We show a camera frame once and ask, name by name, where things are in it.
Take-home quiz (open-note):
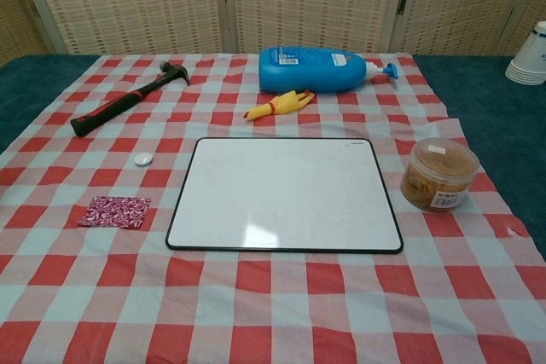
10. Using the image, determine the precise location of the woven folding screen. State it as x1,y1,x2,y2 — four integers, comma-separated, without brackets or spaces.
0,0,546,58

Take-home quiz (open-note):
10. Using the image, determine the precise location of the black red claw hammer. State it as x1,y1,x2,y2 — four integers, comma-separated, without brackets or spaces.
70,61,191,138

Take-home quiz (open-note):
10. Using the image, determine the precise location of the blue pump bottle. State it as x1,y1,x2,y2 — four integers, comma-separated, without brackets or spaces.
258,46,400,94

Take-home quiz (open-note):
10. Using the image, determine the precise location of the stack of white paper cups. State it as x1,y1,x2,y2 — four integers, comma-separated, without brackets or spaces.
504,20,546,84

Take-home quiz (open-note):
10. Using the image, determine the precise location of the yellow rubber chicken toy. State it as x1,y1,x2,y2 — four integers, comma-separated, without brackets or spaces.
243,89,316,121

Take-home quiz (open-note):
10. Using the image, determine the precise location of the red white checkered tablecloth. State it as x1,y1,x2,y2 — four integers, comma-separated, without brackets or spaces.
0,53,546,364

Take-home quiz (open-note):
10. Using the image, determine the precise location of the clear jar of rubber bands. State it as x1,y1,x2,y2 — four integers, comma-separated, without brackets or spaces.
399,137,479,212

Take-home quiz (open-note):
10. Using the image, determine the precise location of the white board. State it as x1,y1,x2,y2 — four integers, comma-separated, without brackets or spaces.
165,137,404,253

